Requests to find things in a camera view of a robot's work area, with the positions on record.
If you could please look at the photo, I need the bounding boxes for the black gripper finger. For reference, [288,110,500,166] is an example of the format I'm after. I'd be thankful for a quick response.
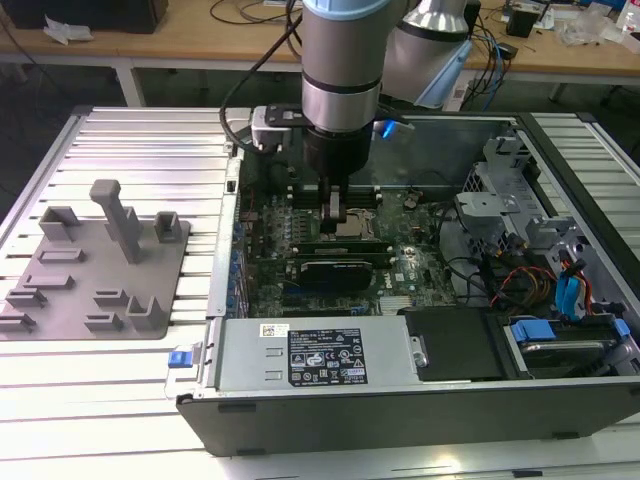
[322,185,347,235]

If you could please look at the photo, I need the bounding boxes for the green RAM stick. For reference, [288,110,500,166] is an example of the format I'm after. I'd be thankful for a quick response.
[293,240,392,254]

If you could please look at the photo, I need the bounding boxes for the black RAM slot bank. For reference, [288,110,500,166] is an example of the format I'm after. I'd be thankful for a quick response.
[288,241,399,269]
[289,183,385,210]

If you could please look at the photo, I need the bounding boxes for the CPU socket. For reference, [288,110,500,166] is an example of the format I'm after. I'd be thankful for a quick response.
[315,207,384,246]

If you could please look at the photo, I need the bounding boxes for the black graphics card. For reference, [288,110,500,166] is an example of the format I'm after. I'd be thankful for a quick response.
[298,258,375,291]

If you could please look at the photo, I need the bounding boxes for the gray case release latch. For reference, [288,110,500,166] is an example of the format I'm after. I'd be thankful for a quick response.
[223,108,254,144]

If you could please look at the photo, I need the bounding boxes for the green motherboard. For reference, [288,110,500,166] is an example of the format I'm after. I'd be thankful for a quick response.
[234,189,461,319]

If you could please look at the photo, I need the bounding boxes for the silver chipset heat sink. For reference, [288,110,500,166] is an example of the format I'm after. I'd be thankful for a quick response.
[378,294,417,315]

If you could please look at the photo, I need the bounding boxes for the metal drive cage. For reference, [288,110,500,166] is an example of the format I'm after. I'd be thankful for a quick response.
[452,134,591,261]

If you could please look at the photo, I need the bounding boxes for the gray power supply unit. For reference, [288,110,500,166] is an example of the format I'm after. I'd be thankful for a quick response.
[214,317,419,394]

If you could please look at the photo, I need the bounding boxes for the black plastic shroud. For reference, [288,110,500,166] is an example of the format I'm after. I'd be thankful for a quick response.
[397,305,516,384]

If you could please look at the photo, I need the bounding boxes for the wooden desk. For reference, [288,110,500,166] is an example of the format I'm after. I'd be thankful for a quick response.
[0,0,640,109]

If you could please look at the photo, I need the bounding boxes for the small black device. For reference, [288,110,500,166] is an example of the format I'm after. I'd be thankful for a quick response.
[504,2,544,39]

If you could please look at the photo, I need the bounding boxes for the black PC case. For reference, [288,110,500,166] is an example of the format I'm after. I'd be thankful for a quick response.
[164,107,640,459]

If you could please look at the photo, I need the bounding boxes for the hard disk in blue carrier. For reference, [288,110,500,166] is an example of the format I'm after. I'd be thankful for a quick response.
[504,315,630,380]

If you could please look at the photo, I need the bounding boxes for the gray parts rack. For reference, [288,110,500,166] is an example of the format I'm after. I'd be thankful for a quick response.
[0,177,194,344]

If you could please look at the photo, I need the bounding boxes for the clear plastic bags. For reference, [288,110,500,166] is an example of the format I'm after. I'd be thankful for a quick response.
[557,7,619,49]

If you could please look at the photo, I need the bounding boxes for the large black box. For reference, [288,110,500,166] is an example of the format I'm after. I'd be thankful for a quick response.
[7,0,169,35]

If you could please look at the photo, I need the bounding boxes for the crumpled white paper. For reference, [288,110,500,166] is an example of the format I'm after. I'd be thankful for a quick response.
[42,13,95,46]

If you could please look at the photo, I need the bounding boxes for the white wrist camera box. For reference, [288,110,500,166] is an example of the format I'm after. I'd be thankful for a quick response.
[249,104,307,154]

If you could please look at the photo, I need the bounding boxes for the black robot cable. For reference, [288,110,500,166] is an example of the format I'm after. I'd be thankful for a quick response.
[219,0,306,151]

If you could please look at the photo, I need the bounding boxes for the coloured wire bundle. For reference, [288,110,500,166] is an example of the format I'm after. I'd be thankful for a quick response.
[489,264,556,306]

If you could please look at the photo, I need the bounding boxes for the blue flat cable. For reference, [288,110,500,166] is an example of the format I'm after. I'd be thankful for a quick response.
[554,272,594,321]

